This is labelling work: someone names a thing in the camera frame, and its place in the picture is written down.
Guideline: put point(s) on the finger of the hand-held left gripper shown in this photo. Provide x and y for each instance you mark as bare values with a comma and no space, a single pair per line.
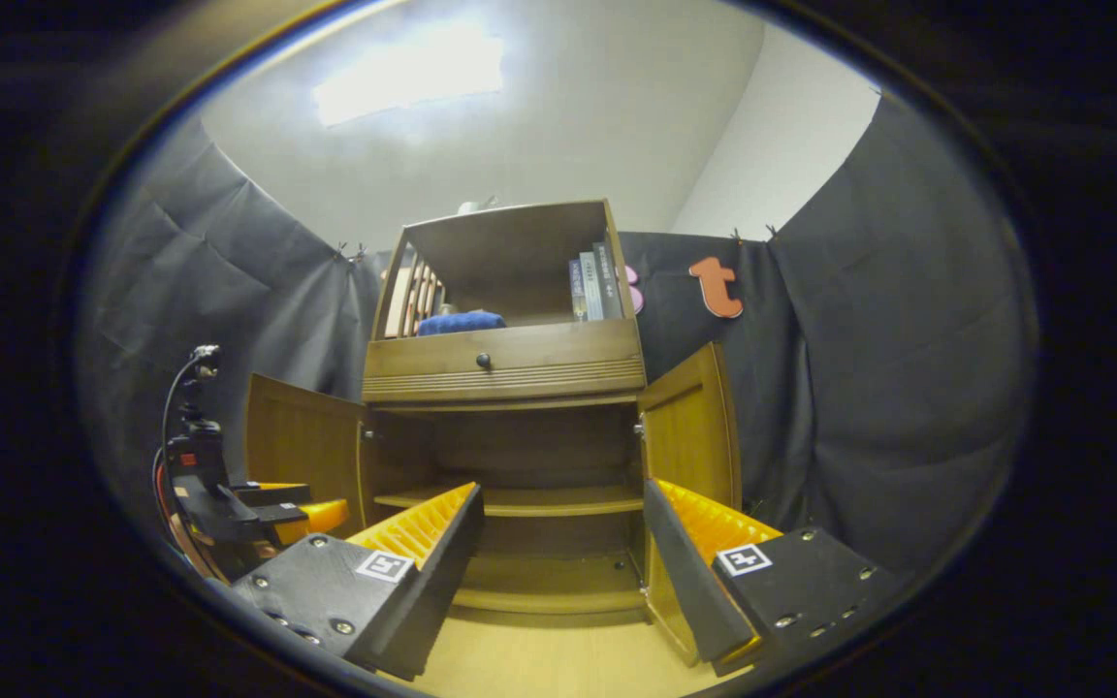
272,492
321,517

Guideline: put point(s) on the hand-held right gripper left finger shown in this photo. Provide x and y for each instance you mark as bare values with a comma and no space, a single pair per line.
442,572

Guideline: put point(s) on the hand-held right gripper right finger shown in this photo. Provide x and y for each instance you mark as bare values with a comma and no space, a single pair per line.
685,582

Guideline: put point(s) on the wooden cabinet door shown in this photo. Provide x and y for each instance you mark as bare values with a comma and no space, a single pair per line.
302,436
689,436

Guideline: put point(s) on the wooden double-door shoe cabinet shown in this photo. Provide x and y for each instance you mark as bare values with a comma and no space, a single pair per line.
510,242

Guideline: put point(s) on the wooden inner shelf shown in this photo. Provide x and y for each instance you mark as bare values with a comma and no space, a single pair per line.
558,501

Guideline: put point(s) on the blue towel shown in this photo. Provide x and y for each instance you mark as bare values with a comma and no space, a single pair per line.
462,323

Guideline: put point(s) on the wooden drawer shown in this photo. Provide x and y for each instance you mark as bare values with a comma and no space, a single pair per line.
558,354

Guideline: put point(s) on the light grey book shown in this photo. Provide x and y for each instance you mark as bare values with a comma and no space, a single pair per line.
591,286

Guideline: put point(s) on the dark blue book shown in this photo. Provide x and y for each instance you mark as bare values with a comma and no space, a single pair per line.
577,289

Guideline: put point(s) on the black book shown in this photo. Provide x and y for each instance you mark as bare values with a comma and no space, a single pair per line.
608,279

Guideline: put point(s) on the black backdrop cloth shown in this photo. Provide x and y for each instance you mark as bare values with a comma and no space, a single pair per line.
908,339

